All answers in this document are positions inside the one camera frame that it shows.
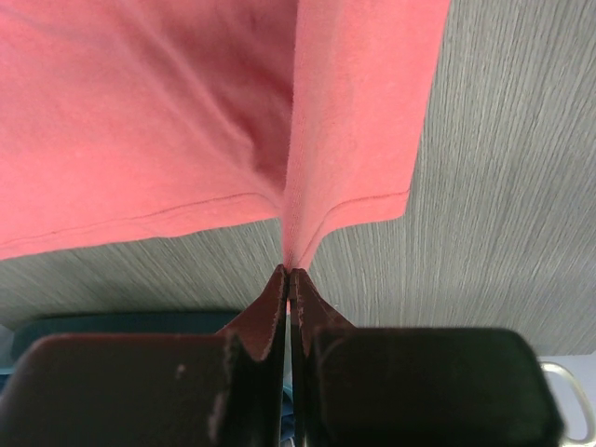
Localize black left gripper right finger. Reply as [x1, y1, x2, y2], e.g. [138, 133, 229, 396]
[289, 269, 564, 446]

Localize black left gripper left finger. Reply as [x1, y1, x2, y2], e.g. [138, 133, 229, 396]
[1, 267, 287, 446]

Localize pink t-shirt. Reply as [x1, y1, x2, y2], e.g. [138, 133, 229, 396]
[1, 1, 449, 268]

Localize teal laundry basket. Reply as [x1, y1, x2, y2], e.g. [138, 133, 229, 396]
[1, 310, 239, 378]

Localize white mug orange inside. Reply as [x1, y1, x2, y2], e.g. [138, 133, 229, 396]
[539, 360, 596, 443]

